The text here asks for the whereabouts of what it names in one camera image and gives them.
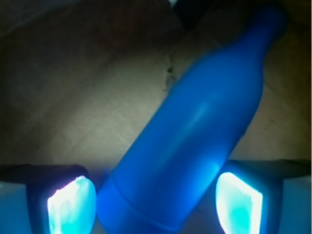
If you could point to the brown paper bag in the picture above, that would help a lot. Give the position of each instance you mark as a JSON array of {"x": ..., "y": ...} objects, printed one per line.
[{"x": 78, "y": 85}]

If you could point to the blue plastic bottle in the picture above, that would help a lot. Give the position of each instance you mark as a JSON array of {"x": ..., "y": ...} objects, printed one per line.
[{"x": 169, "y": 167}]

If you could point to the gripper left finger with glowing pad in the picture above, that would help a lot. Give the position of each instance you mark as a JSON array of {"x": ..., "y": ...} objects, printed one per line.
[{"x": 46, "y": 199}]

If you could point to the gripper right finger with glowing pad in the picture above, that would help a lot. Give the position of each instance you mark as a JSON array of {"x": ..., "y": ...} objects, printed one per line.
[{"x": 265, "y": 197}]

